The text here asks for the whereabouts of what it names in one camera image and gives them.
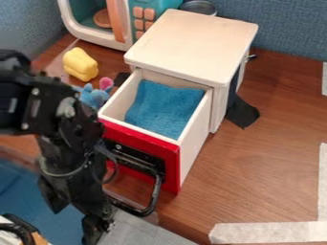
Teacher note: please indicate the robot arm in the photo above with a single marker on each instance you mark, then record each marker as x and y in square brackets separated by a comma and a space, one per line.
[42, 105]

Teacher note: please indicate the yellow toy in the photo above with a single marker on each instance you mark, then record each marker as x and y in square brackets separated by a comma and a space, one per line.
[80, 63]

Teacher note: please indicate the silver pot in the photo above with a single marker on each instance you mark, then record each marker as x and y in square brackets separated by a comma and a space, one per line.
[199, 7]

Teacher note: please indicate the toy microwave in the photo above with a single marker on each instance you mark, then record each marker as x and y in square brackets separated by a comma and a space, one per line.
[127, 19]

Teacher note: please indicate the drawer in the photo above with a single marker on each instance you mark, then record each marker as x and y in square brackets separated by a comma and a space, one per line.
[140, 143]

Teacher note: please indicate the cabinet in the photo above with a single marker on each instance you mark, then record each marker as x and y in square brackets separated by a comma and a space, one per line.
[191, 44]

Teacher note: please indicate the blue plush toy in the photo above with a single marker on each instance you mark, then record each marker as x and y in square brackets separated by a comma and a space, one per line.
[94, 95]

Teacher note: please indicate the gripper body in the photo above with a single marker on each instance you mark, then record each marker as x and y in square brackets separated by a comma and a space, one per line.
[78, 194]

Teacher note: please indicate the blue cloth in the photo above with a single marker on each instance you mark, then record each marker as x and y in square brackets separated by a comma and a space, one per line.
[164, 108]

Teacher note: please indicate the black cloth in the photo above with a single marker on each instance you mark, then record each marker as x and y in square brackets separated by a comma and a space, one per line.
[242, 111]

